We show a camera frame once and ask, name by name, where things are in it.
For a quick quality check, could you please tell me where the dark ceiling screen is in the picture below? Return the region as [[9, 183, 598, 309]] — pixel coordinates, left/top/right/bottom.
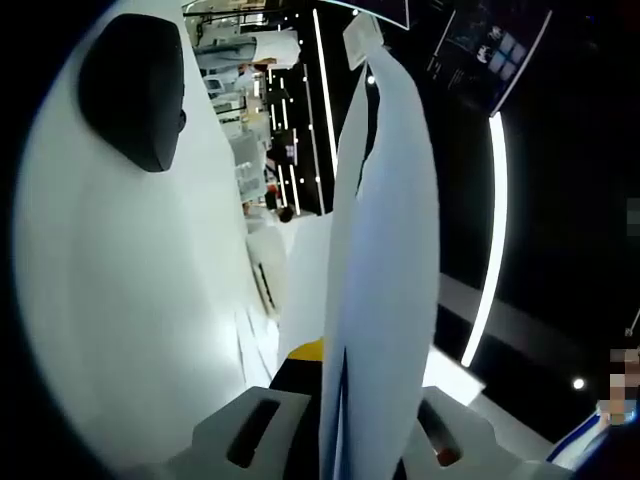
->
[[426, 0, 553, 117]]

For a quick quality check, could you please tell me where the black rounded object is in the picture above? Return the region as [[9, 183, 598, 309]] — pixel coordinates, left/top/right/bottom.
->
[[78, 13, 188, 174]]

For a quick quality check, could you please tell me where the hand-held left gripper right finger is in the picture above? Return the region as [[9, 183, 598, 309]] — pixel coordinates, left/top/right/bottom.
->
[[399, 384, 574, 480]]

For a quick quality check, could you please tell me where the ceiling air conditioner unit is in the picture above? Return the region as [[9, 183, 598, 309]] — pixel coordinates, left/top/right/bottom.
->
[[343, 12, 386, 70]]

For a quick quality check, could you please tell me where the blue white printed garment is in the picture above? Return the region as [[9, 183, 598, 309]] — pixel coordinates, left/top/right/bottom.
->
[[546, 407, 614, 471]]

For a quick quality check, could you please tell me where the white table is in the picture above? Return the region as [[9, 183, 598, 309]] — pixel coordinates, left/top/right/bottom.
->
[[13, 0, 554, 474]]

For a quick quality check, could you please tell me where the long ceiling light strip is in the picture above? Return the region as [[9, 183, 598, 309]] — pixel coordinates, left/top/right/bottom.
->
[[459, 112, 510, 369], [312, 7, 340, 176]]

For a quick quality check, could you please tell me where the person's black shirt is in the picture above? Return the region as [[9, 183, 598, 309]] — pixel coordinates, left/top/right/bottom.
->
[[569, 424, 640, 480]]

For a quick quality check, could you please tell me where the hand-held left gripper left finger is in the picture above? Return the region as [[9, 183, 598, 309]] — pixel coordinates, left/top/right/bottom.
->
[[167, 339, 326, 480]]

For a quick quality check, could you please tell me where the white printer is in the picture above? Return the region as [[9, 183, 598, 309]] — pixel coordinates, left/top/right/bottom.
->
[[246, 224, 290, 317]]

